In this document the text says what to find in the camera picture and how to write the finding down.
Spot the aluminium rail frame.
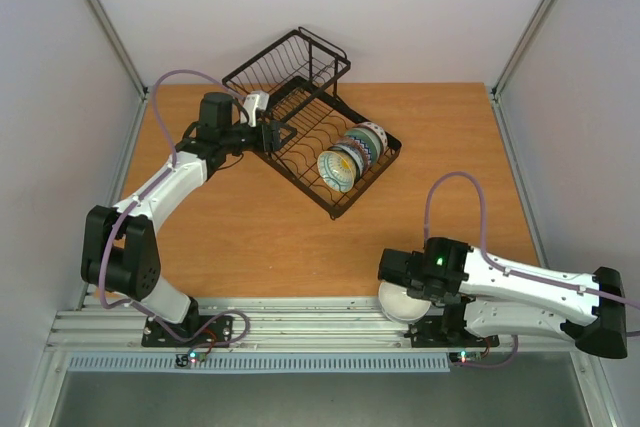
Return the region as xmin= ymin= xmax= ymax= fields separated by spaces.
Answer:
xmin=46 ymin=295 xmax=595 ymax=352

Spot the black wire dish rack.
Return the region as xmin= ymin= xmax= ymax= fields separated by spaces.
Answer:
xmin=222 ymin=26 xmax=402 ymax=220

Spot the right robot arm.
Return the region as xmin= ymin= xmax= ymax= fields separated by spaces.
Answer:
xmin=378 ymin=237 xmax=628 ymax=359

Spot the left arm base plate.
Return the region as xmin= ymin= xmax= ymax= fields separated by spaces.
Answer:
xmin=141 ymin=315 xmax=234 ymax=348

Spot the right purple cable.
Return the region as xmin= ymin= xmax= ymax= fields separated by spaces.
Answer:
xmin=423 ymin=171 xmax=640 ymax=371

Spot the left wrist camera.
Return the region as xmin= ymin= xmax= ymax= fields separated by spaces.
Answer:
xmin=240 ymin=90 xmax=269 ymax=127

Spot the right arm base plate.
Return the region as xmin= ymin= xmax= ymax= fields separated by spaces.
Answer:
xmin=404 ymin=316 xmax=500 ymax=348

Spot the blue floral bowl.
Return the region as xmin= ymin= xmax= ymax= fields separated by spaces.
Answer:
xmin=329 ymin=143 xmax=366 ymax=181

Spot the yellow patterned bowl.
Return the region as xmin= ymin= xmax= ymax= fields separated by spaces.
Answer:
xmin=316 ymin=150 xmax=356 ymax=193

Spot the red geometric small bowl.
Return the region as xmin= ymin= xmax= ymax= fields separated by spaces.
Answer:
xmin=335 ymin=136 xmax=371 ymax=175

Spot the celadon green bowl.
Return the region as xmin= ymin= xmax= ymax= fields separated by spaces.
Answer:
xmin=345 ymin=127 xmax=381 ymax=164

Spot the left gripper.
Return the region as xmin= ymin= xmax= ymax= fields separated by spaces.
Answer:
xmin=222 ymin=120 xmax=298 ymax=154

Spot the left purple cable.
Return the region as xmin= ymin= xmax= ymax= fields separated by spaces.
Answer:
xmin=97 ymin=69 xmax=251 ymax=348

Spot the purple cable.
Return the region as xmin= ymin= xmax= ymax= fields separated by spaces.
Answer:
xmin=423 ymin=171 xmax=640 ymax=371
xmin=97 ymin=69 xmax=251 ymax=348

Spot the blue slotted cable duct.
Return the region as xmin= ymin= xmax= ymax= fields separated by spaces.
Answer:
xmin=68 ymin=352 xmax=450 ymax=375

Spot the plain white bowl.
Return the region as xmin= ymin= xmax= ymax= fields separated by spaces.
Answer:
xmin=378 ymin=282 xmax=432 ymax=324

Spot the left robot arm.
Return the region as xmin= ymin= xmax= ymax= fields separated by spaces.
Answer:
xmin=80 ymin=90 xmax=287 ymax=345

